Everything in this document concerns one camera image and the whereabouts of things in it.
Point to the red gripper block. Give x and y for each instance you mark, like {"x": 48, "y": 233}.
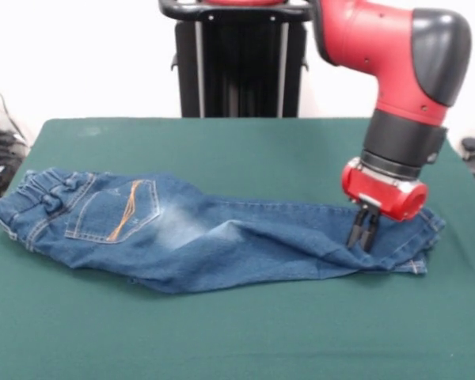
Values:
{"x": 384, "y": 196}

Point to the blue denim jeans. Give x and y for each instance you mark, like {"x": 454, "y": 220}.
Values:
{"x": 221, "y": 253}

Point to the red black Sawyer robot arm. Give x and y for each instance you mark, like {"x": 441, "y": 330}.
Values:
{"x": 388, "y": 59}

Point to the dark green table cloth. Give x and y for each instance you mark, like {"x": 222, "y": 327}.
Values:
{"x": 261, "y": 336}

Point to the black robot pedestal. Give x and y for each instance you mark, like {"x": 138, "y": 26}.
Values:
{"x": 241, "y": 67}

